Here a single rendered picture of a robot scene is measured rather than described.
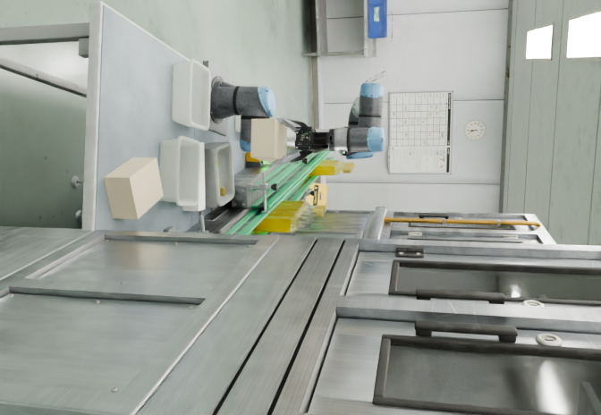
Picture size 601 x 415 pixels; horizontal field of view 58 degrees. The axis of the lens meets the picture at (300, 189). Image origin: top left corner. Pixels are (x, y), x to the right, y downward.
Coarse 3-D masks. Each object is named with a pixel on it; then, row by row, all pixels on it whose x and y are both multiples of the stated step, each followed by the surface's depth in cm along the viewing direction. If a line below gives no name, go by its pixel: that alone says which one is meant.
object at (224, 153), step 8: (224, 144) 207; (216, 152) 198; (224, 152) 214; (232, 152) 214; (216, 160) 198; (224, 160) 214; (232, 160) 214; (216, 168) 199; (224, 168) 215; (232, 168) 215; (216, 176) 199; (224, 176) 216; (232, 176) 216; (216, 184) 200; (224, 184) 217; (232, 184) 216; (216, 192) 202; (232, 192) 217; (224, 200) 208
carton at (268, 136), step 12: (252, 120) 170; (264, 120) 169; (276, 120) 170; (252, 132) 170; (264, 132) 169; (276, 132) 171; (252, 144) 169; (264, 144) 169; (276, 144) 171; (252, 156) 169; (264, 156) 168; (276, 156) 171
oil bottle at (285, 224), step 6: (270, 216) 220; (276, 216) 219; (282, 216) 219; (288, 216) 219; (294, 216) 219; (264, 222) 218; (270, 222) 217; (276, 222) 217; (282, 222) 216; (288, 222) 215; (294, 222) 215; (258, 228) 219; (264, 228) 218; (270, 228) 218; (276, 228) 217; (282, 228) 217; (288, 228) 216; (294, 228) 216
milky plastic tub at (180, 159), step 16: (160, 144) 174; (176, 144) 171; (192, 144) 186; (160, 160) 174; (176, 160) 171; (192, 160) 187; (160, 176) 173; (176, 176) 171; (192, 176) 187; (176, 192) 170; (192, 192) 186
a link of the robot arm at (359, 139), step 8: (352, 128) 167; (360, 128) 166; (368, 128) 166; (376, 128) 165; (352, 136) 165; (360, 136) 164; (368, 136) 164; (376, 136) 163; (384, 136) 167; (352, 144) 165; (360, 144) 165; (368, 144) 164; (376, 144) 164; (384, 144) 167
